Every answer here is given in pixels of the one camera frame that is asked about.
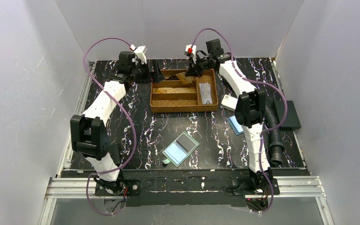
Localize silver VIP card upper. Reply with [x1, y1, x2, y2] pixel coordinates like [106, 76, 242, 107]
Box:
[199, 82, 211, 95]

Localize silver VIP card lower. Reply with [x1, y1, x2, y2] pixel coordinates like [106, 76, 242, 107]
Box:
[201, 91, 213, 105]

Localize orange VIP credit card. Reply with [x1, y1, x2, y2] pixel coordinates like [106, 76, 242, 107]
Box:
[176, 72, 193, 85]

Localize aluminium frame rail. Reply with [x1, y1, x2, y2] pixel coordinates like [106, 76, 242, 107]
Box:
[38, 62, 336, 225]

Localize green card holder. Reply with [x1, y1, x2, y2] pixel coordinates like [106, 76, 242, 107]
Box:
[162, 132, 200, 167]

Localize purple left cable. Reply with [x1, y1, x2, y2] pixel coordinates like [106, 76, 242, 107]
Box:
[83, 37, 138, 217]

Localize tan cards in tray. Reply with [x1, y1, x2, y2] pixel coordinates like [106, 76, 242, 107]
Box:
[154, 88, 196, 94]

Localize white card on table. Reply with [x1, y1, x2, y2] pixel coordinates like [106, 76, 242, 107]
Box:
[221, 95, 238, 112]

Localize silver vip card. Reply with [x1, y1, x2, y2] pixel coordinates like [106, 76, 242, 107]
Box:
[199, 82, 211, 95]
[201, 91, 213, 105]

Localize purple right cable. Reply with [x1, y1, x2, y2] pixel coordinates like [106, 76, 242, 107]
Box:
[191, 28, 289, 214]

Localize blue card holder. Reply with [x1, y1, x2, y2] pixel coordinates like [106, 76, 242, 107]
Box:
[227, 116, 244, 135]

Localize purple cable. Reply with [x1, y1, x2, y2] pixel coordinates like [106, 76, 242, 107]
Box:
[83, 37, 138, 217]
[191, 28, 289, 214]

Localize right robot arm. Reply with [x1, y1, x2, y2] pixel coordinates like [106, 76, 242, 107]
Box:
[185, 39, 270, 174]

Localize grey card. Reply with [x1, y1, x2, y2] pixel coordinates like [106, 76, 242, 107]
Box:
[176, 134, 197, 152]

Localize black flat box rear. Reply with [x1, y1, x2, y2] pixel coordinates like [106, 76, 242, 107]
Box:
[208, 54, 232, 71]

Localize woven brown organizer tray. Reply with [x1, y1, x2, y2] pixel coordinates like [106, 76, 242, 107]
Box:
[150, 69, 218, 113]

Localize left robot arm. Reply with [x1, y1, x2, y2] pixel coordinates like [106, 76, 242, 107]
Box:
[70, 45, 164, 181]

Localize black box right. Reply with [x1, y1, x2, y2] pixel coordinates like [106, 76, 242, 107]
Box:
[273, 100, 301, 130]

